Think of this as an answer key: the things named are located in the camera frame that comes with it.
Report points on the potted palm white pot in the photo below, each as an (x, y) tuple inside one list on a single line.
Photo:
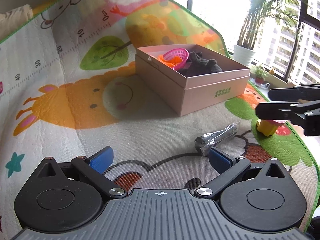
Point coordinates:
[(259, 11)]

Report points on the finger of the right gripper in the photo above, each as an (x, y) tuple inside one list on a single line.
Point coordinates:
[(287, 94), (276, 110)]

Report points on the pink yellow cupcake toy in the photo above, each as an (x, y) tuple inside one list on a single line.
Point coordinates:
[(268, 127)]

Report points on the cream plush pillow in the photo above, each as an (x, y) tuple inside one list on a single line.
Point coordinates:
[(14, 19)]

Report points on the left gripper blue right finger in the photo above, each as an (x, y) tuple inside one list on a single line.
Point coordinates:
[(231, 170)]

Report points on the orange pumpkin mould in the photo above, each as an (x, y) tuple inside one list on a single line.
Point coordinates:
[(171, 62)]

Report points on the pink cardboard box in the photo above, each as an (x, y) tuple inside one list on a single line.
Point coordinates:
[(189, 94)]

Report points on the black stick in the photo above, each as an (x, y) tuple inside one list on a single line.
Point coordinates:
[(205, 142)]

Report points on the pink plastic strainer toy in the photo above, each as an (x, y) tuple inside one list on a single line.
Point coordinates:
[(182, 53)]

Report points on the black plush toy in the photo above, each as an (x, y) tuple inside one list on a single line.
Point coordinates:
[(200, 66)]

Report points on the small green plant red pot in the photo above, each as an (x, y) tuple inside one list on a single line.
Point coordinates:
[(259, 75)]

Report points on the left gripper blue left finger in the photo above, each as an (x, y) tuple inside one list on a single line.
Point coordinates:
[(92, 170)]

